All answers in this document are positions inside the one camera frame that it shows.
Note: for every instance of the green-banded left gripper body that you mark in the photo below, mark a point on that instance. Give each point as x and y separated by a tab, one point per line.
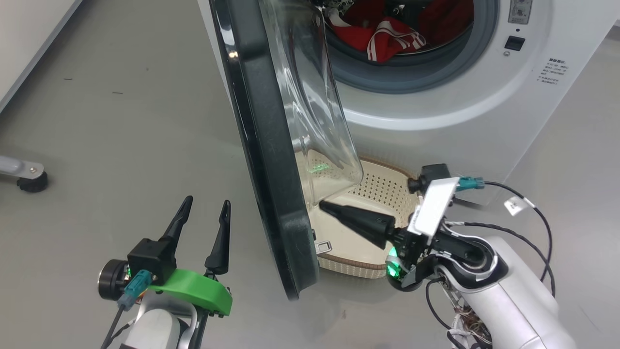
193	286

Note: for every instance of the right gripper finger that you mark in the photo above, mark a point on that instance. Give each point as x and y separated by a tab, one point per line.
368	225

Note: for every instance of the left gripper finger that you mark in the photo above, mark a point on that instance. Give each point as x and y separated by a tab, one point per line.
178	225
220	247

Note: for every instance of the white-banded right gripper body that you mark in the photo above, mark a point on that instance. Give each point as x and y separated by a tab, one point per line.
431	211

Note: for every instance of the black glass washing machine door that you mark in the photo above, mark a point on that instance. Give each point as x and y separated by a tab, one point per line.
271	169

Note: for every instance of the red white-striped garment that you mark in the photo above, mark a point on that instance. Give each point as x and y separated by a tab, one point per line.
387	43

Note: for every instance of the plain red garment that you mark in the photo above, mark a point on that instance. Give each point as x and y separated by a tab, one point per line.
445	19

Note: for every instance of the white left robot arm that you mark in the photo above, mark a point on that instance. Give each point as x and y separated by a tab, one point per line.
155	329

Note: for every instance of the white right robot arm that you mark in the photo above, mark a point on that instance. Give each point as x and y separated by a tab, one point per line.
513	300

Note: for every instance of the cream perforated laundry basket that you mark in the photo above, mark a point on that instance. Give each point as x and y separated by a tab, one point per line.
382	189

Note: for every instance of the white front-load washing machine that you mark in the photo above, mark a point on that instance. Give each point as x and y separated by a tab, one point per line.
436	140

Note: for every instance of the black round stand foot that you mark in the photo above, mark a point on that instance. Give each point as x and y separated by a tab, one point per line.
33	184

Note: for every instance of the grey metal stand leg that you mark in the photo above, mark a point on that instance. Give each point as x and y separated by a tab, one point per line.
14	167

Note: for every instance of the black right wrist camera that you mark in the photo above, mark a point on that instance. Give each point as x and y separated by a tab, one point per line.
433	172

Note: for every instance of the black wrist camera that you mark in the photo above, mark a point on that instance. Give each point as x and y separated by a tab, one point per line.
150	257
433	172

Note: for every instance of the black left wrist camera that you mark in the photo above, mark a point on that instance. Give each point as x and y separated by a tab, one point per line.
150	257

